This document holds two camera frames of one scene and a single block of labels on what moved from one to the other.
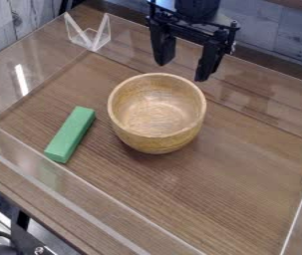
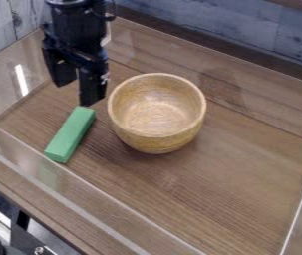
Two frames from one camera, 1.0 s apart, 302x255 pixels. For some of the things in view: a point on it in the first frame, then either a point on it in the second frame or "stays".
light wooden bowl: x=157 y=112 stays
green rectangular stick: x=70 y=133 stays
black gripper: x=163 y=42 → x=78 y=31
